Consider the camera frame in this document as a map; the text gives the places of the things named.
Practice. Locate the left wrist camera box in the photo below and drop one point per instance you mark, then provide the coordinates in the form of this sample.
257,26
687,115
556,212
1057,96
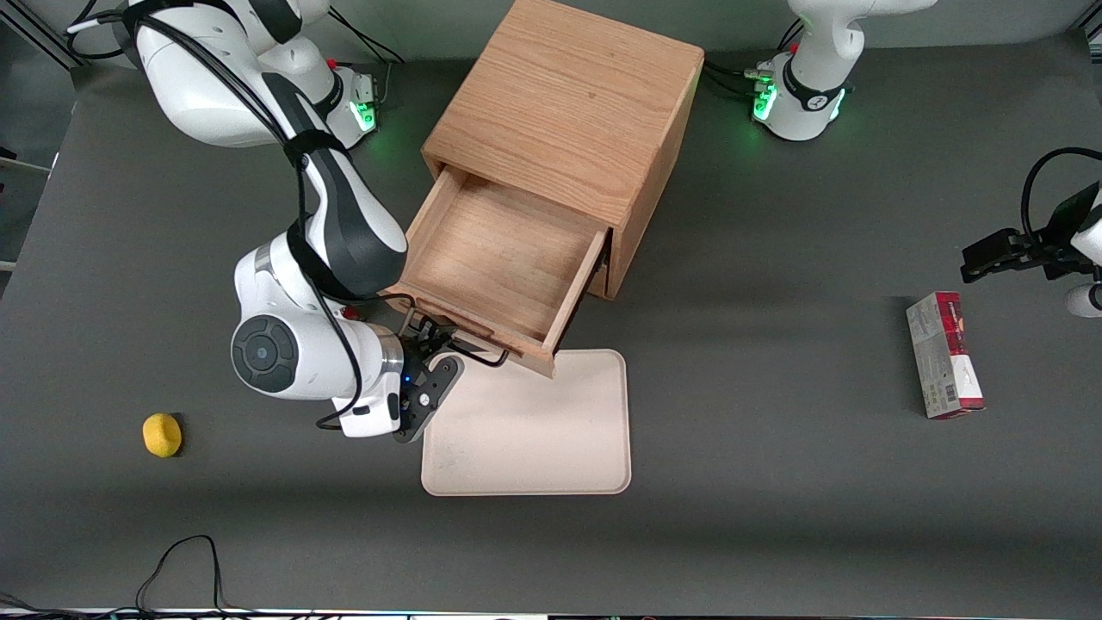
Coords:
1086,301

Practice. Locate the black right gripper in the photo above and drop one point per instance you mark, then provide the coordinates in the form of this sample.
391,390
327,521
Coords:
417,351

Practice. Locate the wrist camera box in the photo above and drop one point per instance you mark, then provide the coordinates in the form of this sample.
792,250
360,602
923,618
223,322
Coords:
1086,301
370,420

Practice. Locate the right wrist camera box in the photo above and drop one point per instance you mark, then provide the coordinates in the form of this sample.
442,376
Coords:
370,420

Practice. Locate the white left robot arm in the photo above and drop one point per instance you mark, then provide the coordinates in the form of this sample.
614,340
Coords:
809,86

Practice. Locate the wooden drawer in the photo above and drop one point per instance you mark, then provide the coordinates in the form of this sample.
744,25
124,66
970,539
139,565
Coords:
499,258

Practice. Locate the cream plastic tray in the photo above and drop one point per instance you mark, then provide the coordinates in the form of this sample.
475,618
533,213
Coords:
534,430

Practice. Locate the red plaid cardboard box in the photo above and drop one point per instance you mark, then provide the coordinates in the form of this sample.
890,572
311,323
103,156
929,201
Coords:
947,362

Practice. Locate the yellow lemon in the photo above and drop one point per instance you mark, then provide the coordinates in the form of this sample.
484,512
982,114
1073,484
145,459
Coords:
162,435

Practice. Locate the wooden drawer cabinet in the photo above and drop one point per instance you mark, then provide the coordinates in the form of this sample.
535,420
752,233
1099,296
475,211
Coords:
568,95

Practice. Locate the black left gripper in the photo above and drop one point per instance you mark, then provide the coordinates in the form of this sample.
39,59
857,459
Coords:
1051,250

